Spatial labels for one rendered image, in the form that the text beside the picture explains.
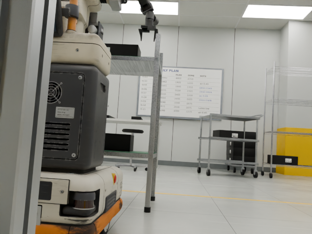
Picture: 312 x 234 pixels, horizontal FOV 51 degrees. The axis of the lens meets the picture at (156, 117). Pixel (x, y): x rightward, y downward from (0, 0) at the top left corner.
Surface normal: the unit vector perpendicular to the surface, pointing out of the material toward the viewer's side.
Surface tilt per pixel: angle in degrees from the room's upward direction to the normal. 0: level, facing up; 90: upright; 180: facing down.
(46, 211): 90
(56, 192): 90
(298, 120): 90
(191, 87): 90
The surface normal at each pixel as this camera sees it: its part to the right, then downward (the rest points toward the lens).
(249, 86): -0.06, -0.09
